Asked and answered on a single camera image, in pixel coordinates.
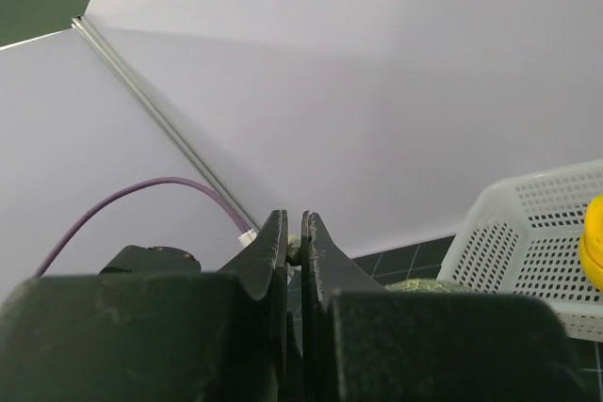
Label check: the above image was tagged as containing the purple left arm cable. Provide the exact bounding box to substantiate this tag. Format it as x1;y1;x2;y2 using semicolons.
31;176;258;279

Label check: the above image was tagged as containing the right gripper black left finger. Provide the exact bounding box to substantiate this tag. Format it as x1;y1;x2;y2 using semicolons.
1;211;287;401

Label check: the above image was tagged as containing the white perforated plastic basket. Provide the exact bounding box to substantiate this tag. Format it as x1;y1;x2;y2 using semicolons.
438;160;602;342

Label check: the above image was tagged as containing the yellow banana bunch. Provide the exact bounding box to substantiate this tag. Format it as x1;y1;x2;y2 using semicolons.
579;195;603;291

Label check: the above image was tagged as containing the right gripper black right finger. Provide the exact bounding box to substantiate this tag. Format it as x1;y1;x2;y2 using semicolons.
300;212;589;401

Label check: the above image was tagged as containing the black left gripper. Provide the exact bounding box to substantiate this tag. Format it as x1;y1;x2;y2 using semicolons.
100;245;202;274

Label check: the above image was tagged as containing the green netted melon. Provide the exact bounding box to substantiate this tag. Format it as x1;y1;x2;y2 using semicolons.
286;236;472;293

